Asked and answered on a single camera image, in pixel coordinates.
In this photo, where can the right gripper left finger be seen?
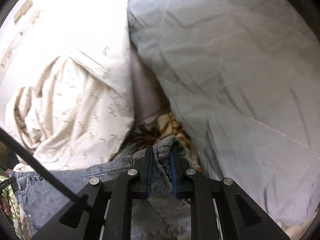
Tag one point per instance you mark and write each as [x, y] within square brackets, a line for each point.
[103, 209]

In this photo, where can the grey quilted comforter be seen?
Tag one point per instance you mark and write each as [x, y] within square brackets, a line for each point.
[242, 78]

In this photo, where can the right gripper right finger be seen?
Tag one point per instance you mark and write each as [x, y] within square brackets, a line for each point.
[220, 209]

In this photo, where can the green white patterned quilt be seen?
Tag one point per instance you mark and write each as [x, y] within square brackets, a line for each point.
[14, 220]

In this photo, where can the cream patterned duvet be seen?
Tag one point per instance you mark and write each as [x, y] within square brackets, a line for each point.
[67, 91]

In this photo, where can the grey-blue denim pants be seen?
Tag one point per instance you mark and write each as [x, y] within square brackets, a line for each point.
[160, 217]

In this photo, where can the leaf-print beige blanket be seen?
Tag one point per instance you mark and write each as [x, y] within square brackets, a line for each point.
[142, 135]

